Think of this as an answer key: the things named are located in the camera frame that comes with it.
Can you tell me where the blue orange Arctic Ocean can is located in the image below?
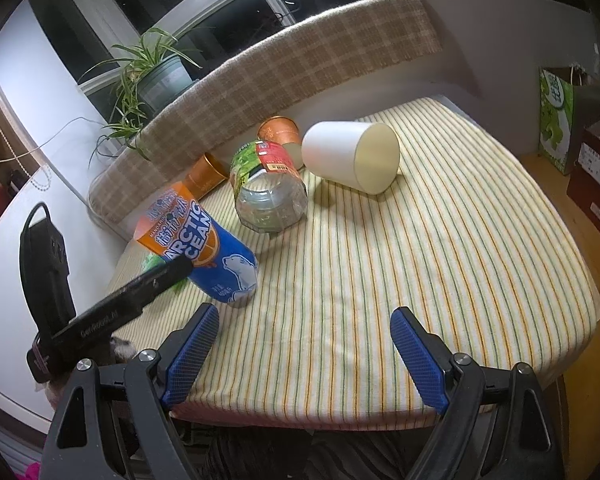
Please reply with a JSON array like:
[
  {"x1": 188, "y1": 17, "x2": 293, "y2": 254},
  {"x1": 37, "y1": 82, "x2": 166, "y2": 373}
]
[{"x1": 134, "y1": 182, "x2": 259, "y2": 308}]

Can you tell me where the red cardboard box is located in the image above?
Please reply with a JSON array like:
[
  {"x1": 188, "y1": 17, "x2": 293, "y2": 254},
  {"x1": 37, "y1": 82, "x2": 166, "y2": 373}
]
[{"x1": 566, "y1": 110, "x2": 600, "y2": 241}]

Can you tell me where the striped yellow cloth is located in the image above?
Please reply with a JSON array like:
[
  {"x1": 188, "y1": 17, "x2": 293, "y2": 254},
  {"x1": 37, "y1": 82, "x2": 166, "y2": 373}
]
[{"x1": 102, "y1": 96, "x2": 600, "y2": 433}]

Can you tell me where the orange cup lying down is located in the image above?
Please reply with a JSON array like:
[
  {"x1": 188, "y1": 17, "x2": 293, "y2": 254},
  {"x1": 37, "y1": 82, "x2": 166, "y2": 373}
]
[{"x1": 182, "y1": 152, "x2": 231, "y2": 201}]

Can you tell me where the black bag with handle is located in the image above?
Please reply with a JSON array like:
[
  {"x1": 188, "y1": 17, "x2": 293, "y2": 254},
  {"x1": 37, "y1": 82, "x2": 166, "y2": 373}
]
[{"x1": 19, "y1": 202, "x2": 77, "y2": 333}]

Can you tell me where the green paper bag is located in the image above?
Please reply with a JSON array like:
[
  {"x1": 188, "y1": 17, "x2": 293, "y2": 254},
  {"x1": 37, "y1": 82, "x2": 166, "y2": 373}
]
[{"x1": 538, "y1": 66, "x2": 600, "y2": 176}]

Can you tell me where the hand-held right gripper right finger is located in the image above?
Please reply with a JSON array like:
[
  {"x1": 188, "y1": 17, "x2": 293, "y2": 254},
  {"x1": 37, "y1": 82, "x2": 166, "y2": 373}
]
[{"x1": 390, "y1": 306, "x2": 567, "y2": 480}]

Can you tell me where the green snack packet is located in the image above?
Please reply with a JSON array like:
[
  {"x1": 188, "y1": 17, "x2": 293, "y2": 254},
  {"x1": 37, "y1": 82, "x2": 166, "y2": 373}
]
[{"x1": 142, "y1": 252, "x2": 186, "y2": 293}]

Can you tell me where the beige plaid blanket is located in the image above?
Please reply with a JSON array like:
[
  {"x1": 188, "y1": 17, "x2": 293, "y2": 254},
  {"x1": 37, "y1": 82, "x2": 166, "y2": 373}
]
[{"x1": 87, "y1": 0, "x2": 443, "y2": 233}]

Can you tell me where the potted spider plant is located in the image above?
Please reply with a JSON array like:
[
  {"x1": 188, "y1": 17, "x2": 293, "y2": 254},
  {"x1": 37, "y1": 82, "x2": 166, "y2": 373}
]
[{"x1": 77, "y1": 25, "x2": 216, "y2": 166}]

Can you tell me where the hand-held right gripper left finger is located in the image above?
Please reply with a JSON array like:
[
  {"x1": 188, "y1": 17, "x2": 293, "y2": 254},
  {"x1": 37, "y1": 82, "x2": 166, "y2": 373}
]
[{"x1": 40, "y1": 302, "x2": 221, "y2": 480}]

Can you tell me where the orange cup upright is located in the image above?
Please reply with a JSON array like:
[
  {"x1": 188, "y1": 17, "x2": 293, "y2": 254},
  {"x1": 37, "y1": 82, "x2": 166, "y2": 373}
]
[{"x1": 257, "y1": 116, "x2": 306, "y2": 171}]

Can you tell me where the white cup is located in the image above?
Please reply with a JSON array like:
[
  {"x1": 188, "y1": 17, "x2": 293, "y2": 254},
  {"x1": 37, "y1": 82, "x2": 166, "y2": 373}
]
[{"x1": 301, "y1": 120, "x2": 401, "y2": 196}]

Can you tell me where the clear plastic bottle green label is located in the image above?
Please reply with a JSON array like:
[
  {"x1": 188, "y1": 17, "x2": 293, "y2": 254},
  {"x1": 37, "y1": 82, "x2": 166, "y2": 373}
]
[{"x1": 230, "y1": 140, "x2": 308, "y2": 233}]

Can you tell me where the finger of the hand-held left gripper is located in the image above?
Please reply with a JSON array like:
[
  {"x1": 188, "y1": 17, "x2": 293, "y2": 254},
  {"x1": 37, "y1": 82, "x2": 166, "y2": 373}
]
[{"x1": 140, "y1": 256, "x2": 194, "y2": 302}]

